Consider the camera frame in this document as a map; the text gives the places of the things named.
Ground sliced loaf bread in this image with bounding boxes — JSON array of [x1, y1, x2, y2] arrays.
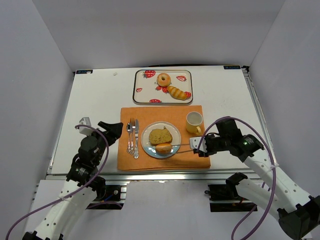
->
[[148, 126, 173, 146]]

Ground metal serving tongs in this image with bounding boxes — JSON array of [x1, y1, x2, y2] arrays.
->
[[157, 143, 193, 158]]

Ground round sesame bun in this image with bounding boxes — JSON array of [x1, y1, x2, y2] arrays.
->
[[155, 143, 173, 155]]

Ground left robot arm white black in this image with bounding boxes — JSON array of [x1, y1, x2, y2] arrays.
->
[[23, 121, 124, 240]]

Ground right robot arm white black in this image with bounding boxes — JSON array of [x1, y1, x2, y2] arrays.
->
[[189, 116, 320, 240]]

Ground striped long bread roll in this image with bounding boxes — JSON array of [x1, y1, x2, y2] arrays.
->
[[167, 85, 187, 101]]

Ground silver fork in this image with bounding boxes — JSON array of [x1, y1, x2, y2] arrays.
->
[[129, 118, 136, 155]]

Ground silver table knife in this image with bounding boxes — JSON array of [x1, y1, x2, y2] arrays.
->
[[133, 119, 139, 159]]

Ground round plate blue white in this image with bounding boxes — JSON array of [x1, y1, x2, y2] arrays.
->
[[141, 121, 182, 159]]

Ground yellow mug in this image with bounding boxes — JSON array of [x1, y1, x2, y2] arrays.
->
[[185, 111, 203, 135]]

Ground strawberry pattern tray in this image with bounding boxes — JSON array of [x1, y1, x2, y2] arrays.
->
[[132, 69, 193, 105]]

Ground left blue table label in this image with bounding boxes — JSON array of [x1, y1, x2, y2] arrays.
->
[[75, 69, 93, 75]]

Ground blue table label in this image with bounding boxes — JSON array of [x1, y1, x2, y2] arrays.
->
[[223, 65, 241, 70], [75, 69, 93, 75]]

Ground bagel with hole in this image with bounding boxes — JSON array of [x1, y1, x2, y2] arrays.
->
[[156, 73, 171, 87]]

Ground right blue table label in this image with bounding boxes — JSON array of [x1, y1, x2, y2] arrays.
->
[[223, 65, 241, 70]]

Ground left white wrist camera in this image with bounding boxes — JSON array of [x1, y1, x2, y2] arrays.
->
[[77, 117, 93, 136]]

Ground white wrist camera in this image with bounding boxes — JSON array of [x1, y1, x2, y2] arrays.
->
[[77, 117, 93, 136], [189, 136, 207, 153]]

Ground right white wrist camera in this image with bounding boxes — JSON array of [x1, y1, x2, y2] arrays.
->
[[189, 136, 207, 153]]

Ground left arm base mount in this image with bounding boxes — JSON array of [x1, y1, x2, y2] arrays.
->
[[86, 184, 127, 210]]

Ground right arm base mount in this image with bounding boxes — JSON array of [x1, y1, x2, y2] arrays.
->
[[204, 180, 256, 213]]

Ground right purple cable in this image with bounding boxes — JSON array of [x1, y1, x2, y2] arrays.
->
[[195, 116, 277, 240]]

